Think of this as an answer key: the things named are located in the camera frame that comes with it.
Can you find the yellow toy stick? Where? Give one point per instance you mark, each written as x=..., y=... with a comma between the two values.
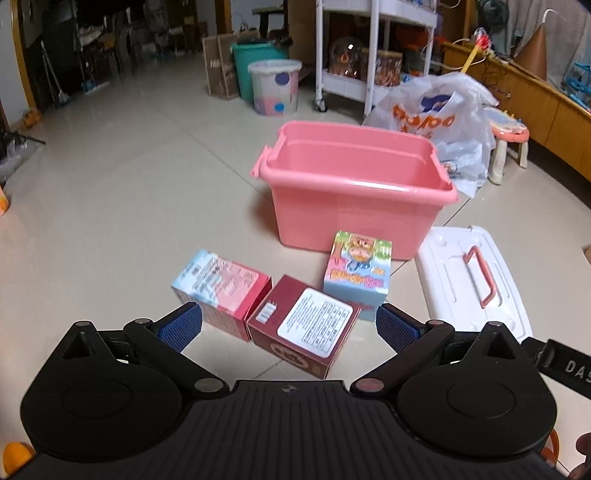
x=471, y=55

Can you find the green plastic bin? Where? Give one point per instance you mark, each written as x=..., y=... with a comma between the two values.
x=254, y=53

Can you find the white dotted bucket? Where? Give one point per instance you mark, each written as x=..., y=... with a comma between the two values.
x=274, y=87

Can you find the electric fan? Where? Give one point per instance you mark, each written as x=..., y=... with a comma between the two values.
x=493, y=14

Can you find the brown cloth on hanger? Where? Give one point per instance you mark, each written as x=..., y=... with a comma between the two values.
x=538, y=50

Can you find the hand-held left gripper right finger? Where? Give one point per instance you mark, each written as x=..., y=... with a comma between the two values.
x=396, y=327

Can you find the mop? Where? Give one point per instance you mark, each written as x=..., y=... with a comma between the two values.
x=55, y=78

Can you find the white rolling cart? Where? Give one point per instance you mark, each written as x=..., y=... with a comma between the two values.
x=346, y=85

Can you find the white printed plastic bag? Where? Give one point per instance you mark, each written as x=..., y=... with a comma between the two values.
x=438, y=115

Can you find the brown cardboard boxes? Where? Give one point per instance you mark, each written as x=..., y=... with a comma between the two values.
x=219, y=69

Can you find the pink and blue carton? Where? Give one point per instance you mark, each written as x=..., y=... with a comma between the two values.
x=217, y=286

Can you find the clear snack jar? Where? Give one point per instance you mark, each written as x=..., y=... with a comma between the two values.
x=385, y=69

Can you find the wooden furniture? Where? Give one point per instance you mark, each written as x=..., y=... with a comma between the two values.
x=545, y=110

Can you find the colourful cartoon carton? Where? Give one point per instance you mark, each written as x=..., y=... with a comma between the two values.
x=358, y=272

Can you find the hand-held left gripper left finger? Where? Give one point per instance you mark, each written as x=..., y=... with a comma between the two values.
x=181, y=324

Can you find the glass dome jar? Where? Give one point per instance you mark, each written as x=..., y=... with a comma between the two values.
x=346, y=57

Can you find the pink and cream toddler stool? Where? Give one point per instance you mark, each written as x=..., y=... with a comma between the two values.
x=508, y=134

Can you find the pink plastic storage box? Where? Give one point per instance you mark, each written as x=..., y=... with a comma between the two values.
x=341, y=217

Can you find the dark red carton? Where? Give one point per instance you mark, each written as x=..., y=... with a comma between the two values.
x=300, y=327

